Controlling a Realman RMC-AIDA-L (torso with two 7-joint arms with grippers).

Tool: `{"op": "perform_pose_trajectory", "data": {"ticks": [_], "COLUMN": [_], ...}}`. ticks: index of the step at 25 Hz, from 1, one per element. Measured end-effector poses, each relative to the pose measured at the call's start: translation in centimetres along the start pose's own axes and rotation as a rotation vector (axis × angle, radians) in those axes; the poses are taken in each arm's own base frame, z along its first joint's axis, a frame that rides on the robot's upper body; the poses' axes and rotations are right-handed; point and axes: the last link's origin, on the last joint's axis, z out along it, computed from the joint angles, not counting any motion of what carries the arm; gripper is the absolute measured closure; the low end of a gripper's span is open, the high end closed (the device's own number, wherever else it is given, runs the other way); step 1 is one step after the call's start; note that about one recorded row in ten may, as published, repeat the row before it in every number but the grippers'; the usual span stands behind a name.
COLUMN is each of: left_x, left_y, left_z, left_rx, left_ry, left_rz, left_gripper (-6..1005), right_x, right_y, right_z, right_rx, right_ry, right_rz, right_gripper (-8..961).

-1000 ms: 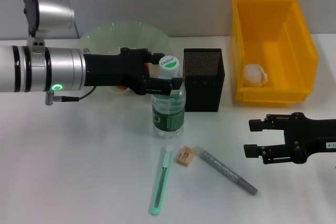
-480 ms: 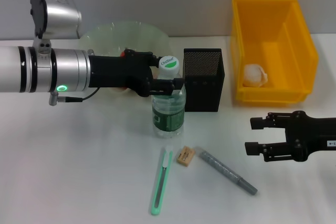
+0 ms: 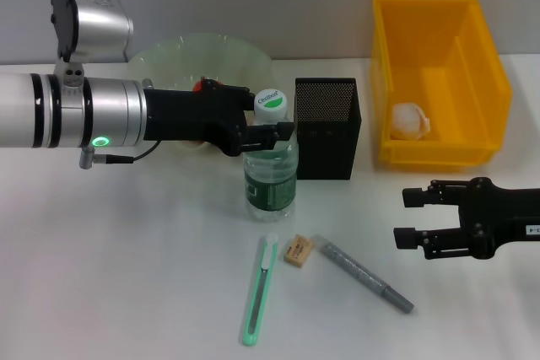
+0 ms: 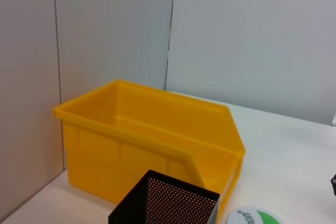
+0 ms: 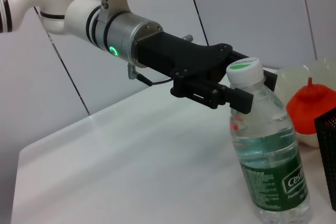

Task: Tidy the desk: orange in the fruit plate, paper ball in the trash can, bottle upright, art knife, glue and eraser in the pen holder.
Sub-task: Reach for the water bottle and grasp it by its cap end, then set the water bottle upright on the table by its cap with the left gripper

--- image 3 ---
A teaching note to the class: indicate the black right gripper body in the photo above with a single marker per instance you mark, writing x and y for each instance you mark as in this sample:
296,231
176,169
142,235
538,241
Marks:
506,216

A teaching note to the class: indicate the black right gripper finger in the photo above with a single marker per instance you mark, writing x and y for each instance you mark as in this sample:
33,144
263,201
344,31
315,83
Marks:
434,242
426,195

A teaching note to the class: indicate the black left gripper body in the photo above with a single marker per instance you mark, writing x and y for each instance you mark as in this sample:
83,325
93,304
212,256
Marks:
190,115

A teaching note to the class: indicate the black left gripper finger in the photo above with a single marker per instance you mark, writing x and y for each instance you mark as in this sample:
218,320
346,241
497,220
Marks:
270,132
249,98

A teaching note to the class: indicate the green label water bottle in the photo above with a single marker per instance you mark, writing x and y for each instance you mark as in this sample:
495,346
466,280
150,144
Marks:
270,191

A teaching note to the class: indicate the white paper ball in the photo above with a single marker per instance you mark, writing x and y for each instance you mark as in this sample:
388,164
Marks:
409,121

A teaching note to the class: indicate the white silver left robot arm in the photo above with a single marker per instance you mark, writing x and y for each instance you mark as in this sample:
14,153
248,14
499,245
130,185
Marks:
17,111

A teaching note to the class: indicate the black mesh pen holder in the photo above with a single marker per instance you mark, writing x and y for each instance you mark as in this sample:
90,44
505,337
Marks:
325,153

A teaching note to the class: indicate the translucent green fruit plate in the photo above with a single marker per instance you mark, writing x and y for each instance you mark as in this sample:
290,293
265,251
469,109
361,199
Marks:
190,56

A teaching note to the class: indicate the grey glitter marker pen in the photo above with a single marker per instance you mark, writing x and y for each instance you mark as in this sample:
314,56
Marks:
363,277

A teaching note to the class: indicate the beige eraser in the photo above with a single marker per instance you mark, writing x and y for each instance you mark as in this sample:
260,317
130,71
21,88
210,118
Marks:
298,252

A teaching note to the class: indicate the green utility knife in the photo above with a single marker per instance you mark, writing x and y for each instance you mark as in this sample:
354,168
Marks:
257,301

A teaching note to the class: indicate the yellow plastic bin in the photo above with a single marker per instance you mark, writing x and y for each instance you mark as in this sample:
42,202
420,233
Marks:
422,82

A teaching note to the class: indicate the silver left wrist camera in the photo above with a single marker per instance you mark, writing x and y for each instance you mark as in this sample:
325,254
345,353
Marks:
97,27

